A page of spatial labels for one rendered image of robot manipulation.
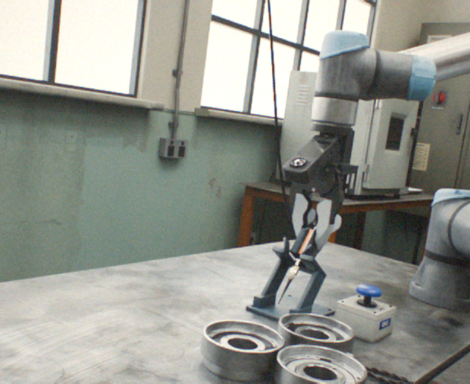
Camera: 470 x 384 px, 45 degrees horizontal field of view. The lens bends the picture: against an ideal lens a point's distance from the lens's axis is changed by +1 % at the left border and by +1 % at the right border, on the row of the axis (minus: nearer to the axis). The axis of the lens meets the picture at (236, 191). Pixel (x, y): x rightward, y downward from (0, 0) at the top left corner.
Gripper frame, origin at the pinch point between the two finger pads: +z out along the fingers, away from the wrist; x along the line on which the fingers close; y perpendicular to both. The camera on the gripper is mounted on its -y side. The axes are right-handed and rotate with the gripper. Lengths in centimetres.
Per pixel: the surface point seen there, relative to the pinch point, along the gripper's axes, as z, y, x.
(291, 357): 9.2, -24.9, -14.3
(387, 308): 7.6, 1.6, -14.9
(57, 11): -52, 48, 153
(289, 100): -34, 186, 133
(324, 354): 8.8, -21.1, -16.9
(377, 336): 11.2, -1.7, -15.4
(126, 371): 12.0, -39.5, -1.1
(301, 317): 8.5, -12.5, -7.9
